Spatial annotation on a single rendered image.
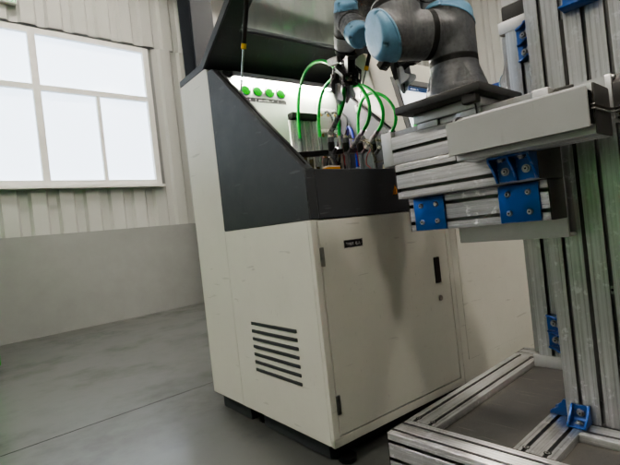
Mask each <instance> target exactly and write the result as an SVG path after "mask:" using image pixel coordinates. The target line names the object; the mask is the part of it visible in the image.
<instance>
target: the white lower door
mask: <svg viewBox="0 0 620 465"><path fill-rule="evenodd" d="M316 227H317V236H318V244H319V253H320V261H321V269H322V278H323V286H324V295H325V304H326V312H327V321H328V336H329V345H330V353H331V362H332V370H333V378H334V387H335V395H336V403H337V412H338V420H339V429H340V435H344V434H346V433H348V432H350V431H351V430H353V429H355V428H357V427H359V426H361V425H363V424H365V423H368V422H371V421H373V420H374V419H376V418H378V417H380V416H382V415H384V414H386V413H388V412H390V411H393V410H395V409H397V408H398V407H401V406H403V405H405V404H407V403H409V402H411V401H413V400H415V399H418V398H420V397H421V396H423V395H425V394H427V393H429V392H432V391H434V390H436V389H438V388H441V387H442V386H444V385H446V384H448V383H450V382H452V381H454V380H456V379H458V378H460V373H459V357H458V348H457V340H456V331H455V323H454V315H453V305H452V297H451V289H450V280H449V272H448V263H447V247H446V238H445V230H433V231H422V232H412V231H411V219H410V212H401V213H391V214H381V215H372V216H362V217H352V218H343V219H334V220H323V221H316Z"/></svg>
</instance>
